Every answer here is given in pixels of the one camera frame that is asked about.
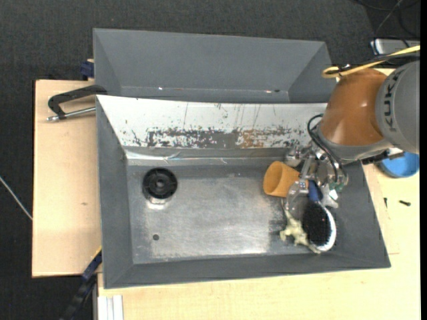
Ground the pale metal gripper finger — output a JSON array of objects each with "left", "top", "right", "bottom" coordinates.
[{"left": 285, "top": 179, "right": 310, "bottom": 219}]

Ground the pale yellow toy animal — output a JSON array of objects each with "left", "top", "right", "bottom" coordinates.
[{"left": 279, "top": 211, "right": 311, "bottom": 247}]

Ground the orange cup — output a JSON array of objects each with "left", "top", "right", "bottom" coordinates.
[{"left": 262, "top": 160, "right": 301, "bottom": 199}]

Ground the grey metal bin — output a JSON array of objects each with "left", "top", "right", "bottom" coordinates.
[{"left": 91, "top": 27, "right": 392, "bottom": 289}]

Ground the blue round object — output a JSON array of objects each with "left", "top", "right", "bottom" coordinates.
[{"left": 378, "top": 151, "right": 420, "bottom": 179}]

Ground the black brush with blue handle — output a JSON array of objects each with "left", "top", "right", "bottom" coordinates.
[{"left": 301, "top": 179, "right": 338, "bottom": 254}]

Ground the black cylinder on white bracket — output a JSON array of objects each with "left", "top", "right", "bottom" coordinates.
[{"left": 361, "top": 147, "right": 406, "bottom": 165}]

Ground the black round plastic ring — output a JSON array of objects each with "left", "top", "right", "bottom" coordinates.
[{"left": 141, "top": 167, "right": 179, "bottom": 200}]

